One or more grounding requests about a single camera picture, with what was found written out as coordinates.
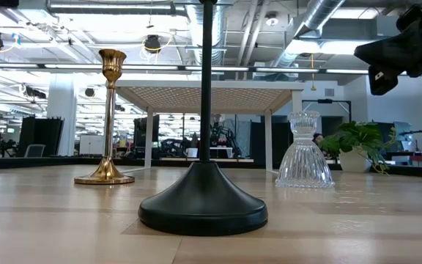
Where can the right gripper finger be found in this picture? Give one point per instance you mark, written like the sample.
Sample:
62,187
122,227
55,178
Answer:
398,62
398,41

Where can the clear glass candle holder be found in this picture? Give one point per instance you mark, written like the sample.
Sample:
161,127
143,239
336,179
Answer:
304,161

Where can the green leafy plant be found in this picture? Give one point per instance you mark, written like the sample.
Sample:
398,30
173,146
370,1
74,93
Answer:
357,137

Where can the white plant pot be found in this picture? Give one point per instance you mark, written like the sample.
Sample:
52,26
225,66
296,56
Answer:
352,161

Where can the person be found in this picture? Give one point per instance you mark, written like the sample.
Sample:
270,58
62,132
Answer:
318,138

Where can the black partition panel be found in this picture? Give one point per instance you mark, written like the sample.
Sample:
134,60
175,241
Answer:
40,135
280,135

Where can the round white ceiling fixture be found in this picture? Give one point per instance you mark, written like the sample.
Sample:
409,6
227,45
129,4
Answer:
271,20

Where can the white desk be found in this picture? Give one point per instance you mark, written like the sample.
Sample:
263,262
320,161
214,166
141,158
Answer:
223,151

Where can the white box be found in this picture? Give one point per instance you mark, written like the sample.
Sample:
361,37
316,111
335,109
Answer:
192,152

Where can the white perforated metal shelf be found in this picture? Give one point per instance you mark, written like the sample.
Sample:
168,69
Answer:
159,84

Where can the gold candlestick holder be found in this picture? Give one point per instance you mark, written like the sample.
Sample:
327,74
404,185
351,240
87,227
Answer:
105,172

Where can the white cabinet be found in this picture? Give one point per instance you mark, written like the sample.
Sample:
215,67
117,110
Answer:
91,144

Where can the white column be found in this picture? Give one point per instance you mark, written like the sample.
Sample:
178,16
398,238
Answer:
61,113

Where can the grey office chair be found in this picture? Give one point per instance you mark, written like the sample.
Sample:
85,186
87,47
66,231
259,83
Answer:
34,150

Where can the black stand frame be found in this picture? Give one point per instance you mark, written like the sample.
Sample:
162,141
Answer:
335,100

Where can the silver spiral ventilation duct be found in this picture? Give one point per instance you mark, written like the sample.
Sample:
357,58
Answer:
319,20
220,36

